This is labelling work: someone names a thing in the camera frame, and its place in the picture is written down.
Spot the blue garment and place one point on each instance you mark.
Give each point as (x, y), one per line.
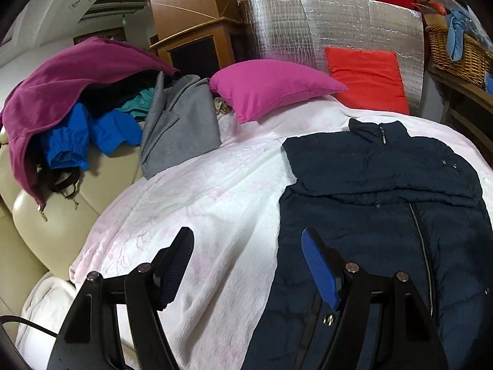
(111, 131)

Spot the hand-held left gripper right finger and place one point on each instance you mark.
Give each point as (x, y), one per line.
(319, 273)

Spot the wooden table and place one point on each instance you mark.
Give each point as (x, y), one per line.
(446, 81)

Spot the wooden cabinet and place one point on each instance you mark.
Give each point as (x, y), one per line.
(181, 0)

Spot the grey coat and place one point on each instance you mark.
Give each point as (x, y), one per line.
(181, 131)

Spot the large wicker basket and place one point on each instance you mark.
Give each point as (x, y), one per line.
(462, 65)

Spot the navy puffer jacket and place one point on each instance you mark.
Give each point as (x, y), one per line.
(385, 208)

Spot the light blue cloth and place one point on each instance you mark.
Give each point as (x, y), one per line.
(456, 42)

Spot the white fluffy throw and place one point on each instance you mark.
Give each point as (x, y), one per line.
(42, 300)

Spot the teal garment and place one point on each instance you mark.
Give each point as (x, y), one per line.
(136, 106)

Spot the cream leather sofa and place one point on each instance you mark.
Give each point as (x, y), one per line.
(34, 246)

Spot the red pillow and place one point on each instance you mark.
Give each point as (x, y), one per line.
(366, 77)

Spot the magenta garment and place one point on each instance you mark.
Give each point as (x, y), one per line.
(57, 81)

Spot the pink pillow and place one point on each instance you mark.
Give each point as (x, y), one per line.
(269, 88)

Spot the silver foil insulation panel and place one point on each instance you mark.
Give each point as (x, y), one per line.
(308, 27)

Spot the white pink blanket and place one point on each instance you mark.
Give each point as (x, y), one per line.
(212, 200)

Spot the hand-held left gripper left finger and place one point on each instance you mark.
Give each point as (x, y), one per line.
(173, 269)

